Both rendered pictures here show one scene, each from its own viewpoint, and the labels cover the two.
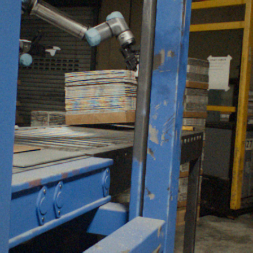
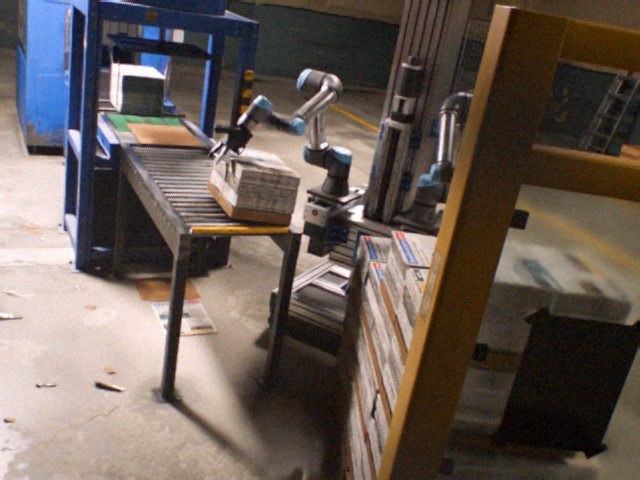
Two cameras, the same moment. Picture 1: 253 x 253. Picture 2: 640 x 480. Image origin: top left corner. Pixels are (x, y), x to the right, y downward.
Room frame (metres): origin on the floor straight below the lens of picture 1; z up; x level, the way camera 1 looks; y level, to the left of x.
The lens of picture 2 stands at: (4.36, -1.93, 1.84)
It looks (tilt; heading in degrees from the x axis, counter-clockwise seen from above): 21 degrees down; 131
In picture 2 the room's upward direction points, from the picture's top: 10 degrees clockwise
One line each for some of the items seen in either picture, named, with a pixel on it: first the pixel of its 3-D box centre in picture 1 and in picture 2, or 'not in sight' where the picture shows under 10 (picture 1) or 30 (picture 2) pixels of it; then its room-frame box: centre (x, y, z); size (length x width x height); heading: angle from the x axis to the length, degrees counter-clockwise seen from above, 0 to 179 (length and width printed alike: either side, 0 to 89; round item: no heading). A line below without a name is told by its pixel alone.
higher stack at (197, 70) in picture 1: (175, 139); not in sight; (3.73, -0.41, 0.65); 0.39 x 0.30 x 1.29; 48
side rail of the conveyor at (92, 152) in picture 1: (162, 154); (148, 192); (1.65, -0.14, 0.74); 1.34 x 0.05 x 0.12; 160
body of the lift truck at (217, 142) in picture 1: (223, 164); not in sight; (4.33, -0.94, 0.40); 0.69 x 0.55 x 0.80; 48
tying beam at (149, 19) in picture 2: not in sight; (164, 13); (0.78, 0.44, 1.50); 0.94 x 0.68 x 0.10; 70
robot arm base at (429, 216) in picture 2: not in sight; (423, 210); (2.59, 0.84, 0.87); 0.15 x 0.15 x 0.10
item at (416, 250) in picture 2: not in sight; (450, 253); (3.28, -0.02, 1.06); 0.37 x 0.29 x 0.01; 49
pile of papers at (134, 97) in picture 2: not in sight; (136, 89); (0.24, 0.64, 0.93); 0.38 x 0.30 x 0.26; 160
